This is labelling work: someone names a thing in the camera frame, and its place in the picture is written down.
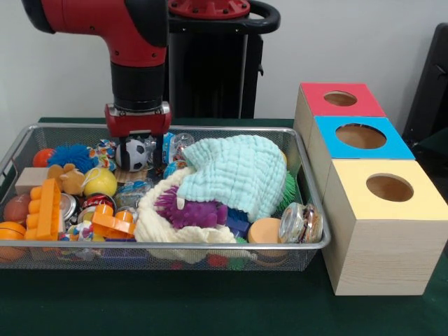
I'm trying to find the yellow smiley face ball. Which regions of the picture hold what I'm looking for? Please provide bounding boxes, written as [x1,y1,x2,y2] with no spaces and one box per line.
[83,167,118,197]

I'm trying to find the blue spiky rubber ball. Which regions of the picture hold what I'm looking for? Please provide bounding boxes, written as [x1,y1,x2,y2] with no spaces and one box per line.
[47,143,91,168]

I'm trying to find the black upright panel on stand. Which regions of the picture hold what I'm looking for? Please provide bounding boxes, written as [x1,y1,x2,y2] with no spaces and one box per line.
[402,22,448,148]

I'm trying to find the mint green waffle cloth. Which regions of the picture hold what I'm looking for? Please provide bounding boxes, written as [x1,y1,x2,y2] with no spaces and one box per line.
[176,135,288,223]

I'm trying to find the shallow wire mesh bin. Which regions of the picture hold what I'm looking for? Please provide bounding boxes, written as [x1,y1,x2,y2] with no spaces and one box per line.
[0,122,331,273]

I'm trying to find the small black white soccer ball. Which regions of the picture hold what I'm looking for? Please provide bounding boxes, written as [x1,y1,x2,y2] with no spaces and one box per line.
[115,139,148,172]

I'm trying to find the crushed clear plastic bottle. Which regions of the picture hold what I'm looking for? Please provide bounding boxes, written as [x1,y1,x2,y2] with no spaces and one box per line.
[162,132,195,164]

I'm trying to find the cream knitted cloth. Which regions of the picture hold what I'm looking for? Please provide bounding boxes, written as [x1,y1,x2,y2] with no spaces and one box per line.
[134,167,239,263]

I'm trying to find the wooden box with three holes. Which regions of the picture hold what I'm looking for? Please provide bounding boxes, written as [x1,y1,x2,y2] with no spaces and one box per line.
[293,82,448,297]

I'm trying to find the purple spiky monster toy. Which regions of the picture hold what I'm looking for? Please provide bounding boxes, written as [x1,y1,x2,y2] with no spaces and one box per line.
[155,186,229,230]

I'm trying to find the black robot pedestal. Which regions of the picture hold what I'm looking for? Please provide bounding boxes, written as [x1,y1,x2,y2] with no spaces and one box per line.
[167,0,281,119]

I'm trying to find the brown plush monkey toy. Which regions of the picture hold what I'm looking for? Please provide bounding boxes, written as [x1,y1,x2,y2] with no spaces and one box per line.
[47,163,86,196]

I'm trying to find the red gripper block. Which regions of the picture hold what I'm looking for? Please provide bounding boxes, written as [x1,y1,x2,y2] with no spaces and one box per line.
[104,101,173,169]

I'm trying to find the dark green table cloth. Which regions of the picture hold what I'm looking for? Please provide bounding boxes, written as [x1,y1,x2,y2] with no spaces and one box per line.
[0,117,448,336]

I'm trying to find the long orange building block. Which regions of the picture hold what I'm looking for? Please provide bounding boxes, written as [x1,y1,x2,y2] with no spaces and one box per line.
[23,178,62,242]

